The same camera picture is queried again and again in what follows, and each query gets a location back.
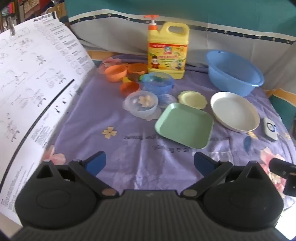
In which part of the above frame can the clear scalloped plate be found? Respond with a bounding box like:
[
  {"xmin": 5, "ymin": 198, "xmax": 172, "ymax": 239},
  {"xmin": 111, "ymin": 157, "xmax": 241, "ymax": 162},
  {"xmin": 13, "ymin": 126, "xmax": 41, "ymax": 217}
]
[{"xmin": 158, "ymin": 93, "xmax": 177, "ymax": 108}]

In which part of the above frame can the purple floral bedsheet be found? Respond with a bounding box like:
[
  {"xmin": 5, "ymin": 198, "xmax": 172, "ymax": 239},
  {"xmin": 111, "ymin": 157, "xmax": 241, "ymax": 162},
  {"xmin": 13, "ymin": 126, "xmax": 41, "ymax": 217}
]
[{"xmin": 43, "ymin": 52, "xmax": 296, "ymax": 209}]

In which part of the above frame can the small orange cup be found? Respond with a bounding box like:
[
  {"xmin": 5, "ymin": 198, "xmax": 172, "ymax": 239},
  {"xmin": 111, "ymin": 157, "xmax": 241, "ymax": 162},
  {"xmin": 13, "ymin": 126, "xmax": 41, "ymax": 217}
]
[{"xmin": 120, "ymin": 82, "xmax": 140, "ymax": 97}]

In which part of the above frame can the white power bank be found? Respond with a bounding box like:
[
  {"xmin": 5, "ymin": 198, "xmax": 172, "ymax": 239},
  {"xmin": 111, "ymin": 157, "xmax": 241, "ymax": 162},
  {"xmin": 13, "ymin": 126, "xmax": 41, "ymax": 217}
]
[{"xmin": 263, "ymin": 118, "xmax": 278, "ymax": 142}]

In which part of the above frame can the green square plate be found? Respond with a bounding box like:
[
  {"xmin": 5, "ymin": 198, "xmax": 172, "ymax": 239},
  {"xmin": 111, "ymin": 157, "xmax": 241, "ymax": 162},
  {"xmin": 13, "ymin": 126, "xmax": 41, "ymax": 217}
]
[{"xmin": 154, "ymin": 102, "xmax": 214, "ymax": 150}]

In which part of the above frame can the teal white folded quilt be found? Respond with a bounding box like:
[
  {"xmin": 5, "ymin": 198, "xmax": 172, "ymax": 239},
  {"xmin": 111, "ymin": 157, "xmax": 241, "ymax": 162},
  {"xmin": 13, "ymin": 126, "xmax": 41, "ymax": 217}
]
[{"xmin": 65, "ymin": 0, "xmax": 296, "ymax": 70}]

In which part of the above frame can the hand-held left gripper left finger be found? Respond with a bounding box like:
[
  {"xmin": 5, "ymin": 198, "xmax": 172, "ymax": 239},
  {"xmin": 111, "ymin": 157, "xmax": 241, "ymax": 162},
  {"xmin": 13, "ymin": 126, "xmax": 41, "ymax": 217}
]
[{"xmin": 35, "ymin": 151, "xmax": 119, "ymax": 199}]

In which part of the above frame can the orange teal striped cloth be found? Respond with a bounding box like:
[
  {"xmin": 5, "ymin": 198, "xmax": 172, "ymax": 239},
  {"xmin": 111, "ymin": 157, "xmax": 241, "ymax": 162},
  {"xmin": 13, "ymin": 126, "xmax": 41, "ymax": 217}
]
[{"xmin": 264, "ymin": 87, "xmax": 296, "ymax": 139}]

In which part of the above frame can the clear plastic bowl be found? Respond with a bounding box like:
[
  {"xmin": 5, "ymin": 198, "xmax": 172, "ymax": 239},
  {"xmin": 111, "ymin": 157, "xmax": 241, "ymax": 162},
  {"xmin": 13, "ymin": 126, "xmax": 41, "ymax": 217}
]
[{"xmin": 125, "ymin": 91, "xmax": 159, "ymax": 117}]

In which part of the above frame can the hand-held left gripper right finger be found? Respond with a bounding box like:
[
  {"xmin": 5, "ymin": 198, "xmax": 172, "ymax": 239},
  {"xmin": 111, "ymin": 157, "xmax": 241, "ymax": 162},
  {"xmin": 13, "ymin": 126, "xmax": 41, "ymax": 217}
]
[{"xmin": 180, "ymin": 152, "xmax": 275, "ymax": 199}]

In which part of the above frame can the white printed instruction sheet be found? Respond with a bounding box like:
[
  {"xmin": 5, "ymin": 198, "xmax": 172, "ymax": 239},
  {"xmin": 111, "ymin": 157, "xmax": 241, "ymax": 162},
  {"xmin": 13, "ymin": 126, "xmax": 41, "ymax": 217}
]
[{"xmin": 0, "ymin": 11, "xmax": 97, "ymax": 226}]

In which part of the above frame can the yellow detergent pump bottle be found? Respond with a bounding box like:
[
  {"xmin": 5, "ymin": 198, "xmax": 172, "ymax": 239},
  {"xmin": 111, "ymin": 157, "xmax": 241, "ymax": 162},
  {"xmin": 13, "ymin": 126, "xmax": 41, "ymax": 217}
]
[{"xmin": 144, "ymin": 15, "xmax": 190, "ymax": 80}]

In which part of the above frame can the blue plastic basin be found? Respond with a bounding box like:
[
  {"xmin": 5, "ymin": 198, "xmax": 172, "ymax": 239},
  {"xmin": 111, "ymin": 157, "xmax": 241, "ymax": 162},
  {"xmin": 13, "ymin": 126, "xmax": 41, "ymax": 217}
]
[{"xmin": 206, "ymin": 50, "xmax": 265, "ymax": 97}]

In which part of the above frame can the blue translucent bowl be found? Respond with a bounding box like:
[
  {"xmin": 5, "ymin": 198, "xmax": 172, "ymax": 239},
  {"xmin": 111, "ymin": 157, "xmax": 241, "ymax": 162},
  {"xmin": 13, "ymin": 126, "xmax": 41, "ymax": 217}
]
[{"xmin": 142, "ymin": 72, "xmax": 174, "ymax": 96}]

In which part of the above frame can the large orange bowl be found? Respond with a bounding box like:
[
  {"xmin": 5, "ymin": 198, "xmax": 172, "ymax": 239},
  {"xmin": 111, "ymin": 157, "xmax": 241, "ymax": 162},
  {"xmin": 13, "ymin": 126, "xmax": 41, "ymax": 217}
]
[{"xmin": 104, "ymin": 65, "xmax": 128, "ymax": 82}]

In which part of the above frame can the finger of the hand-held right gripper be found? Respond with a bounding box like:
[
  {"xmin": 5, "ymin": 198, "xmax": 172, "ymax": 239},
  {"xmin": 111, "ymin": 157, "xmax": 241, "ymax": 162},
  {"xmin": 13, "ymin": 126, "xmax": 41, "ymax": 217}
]
[
  {"xmin": 283, "ymin": 173, "xmax": 296, "ymax": 197},
  {"xmin": 269, "ymin": 158, "xmax": 296, "ymax": 178}
]

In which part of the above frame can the white round plate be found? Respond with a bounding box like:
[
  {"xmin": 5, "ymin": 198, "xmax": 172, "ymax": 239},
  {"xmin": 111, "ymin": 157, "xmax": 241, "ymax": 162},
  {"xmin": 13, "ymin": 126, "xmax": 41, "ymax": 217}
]
[{"xmin": 210, "ymin": 91, "xmax": 260, "ymax": 133}]

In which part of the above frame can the yellow scalloped plate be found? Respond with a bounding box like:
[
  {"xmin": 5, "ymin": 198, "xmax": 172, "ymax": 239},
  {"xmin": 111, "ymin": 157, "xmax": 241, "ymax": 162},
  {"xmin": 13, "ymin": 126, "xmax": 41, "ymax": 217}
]
[{"xmin": 178, "ymin": 90, "xmax": 207, "ymax": 110}]

